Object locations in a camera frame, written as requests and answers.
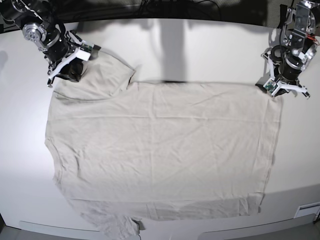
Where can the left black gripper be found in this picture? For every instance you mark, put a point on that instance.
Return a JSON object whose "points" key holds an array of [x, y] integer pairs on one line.
{"points": [[289, 73]]}

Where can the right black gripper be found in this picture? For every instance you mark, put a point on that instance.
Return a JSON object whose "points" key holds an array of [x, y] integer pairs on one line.
{"points": [[71, 72]]}

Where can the beige T-shirt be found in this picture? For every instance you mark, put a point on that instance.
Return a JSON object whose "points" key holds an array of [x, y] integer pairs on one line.
{"points": [[127, 151]]}

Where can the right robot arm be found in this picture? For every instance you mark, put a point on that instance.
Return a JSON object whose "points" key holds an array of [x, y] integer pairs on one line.
{"points": [[39, 23]]}

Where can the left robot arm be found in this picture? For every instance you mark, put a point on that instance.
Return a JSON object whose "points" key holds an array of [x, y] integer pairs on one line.
{"points": [[297, 46]]}

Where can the white label sticker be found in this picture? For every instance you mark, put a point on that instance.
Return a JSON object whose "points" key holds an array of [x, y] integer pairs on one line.
{"points": [[308, 209]]}

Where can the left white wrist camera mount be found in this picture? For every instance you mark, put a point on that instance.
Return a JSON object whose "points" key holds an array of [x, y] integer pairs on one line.
{"points": [[273, 81]]}

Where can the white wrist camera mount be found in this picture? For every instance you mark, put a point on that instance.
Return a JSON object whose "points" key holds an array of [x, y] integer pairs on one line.
{"points": [[80, 51], [273, 81]]}

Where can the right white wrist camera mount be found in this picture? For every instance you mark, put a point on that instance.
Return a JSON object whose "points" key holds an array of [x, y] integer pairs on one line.
{"points": [[80, 51]]}

